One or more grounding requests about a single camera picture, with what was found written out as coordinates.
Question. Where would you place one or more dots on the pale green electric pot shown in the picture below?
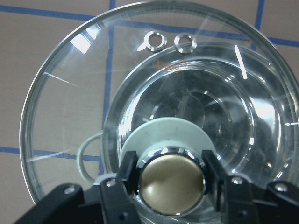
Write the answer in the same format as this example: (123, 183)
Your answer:
(173, 101)

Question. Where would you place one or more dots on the glass pot lid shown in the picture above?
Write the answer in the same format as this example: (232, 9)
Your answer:
(68, 99)

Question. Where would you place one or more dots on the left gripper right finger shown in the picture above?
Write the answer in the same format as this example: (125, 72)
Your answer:
(241, 202)

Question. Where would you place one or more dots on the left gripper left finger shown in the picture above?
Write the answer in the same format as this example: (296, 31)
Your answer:
(106, 202)

